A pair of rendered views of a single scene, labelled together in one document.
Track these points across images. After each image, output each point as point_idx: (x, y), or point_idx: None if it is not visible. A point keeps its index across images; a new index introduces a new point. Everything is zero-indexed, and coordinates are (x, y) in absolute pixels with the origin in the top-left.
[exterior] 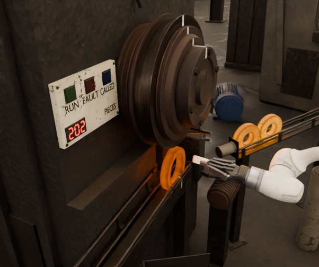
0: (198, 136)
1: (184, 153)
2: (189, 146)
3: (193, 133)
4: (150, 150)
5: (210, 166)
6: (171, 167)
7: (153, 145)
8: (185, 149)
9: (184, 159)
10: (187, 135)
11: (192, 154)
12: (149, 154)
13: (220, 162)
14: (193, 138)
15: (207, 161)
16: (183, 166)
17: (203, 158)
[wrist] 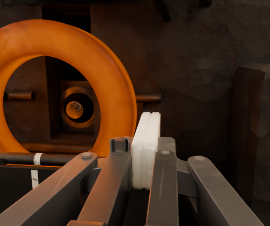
0: None
1: (111, 78)
2: (240, 114)
3: None
4: (11, 16)
5: (82, 161)
6: None
7: (28, 9)
8: (233, 128)
9: (113, 110)
10: (252, 64)
11: (241, 159)
12: (2, 26)
13: (164, 197)
14: (254, 68)
15: (118, 137)
16: (103, 139)
17: (152, 129)
